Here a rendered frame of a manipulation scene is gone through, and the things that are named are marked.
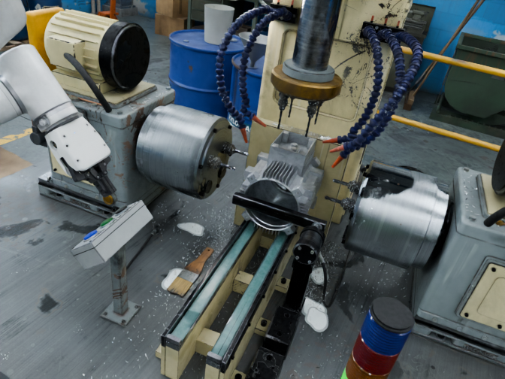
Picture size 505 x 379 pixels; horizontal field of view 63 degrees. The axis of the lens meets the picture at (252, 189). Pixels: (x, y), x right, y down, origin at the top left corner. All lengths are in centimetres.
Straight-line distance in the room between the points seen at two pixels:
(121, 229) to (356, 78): 77
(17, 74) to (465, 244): 98
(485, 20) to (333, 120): 491
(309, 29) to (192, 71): 209
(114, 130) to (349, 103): 68
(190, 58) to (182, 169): 195
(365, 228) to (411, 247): 11
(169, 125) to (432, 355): 90
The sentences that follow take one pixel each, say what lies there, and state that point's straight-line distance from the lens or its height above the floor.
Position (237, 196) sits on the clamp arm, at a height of 103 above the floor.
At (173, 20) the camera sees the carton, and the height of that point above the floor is 25.
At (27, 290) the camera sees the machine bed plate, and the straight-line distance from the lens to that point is 120.
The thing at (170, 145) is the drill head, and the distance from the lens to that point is 115.
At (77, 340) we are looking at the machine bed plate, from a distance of 107.
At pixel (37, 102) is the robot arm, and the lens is 92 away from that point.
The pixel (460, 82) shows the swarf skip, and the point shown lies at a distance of 513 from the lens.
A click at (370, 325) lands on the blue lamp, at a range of 61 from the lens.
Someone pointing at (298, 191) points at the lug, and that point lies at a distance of 105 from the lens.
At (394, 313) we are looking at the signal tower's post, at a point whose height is 122.
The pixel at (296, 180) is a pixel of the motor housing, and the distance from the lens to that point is 110.
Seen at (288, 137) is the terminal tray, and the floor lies 113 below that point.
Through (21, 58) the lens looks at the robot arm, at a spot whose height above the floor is 136.
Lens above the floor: 164
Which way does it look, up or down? 32 degrees down
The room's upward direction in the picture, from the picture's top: 9 degrees clockwise
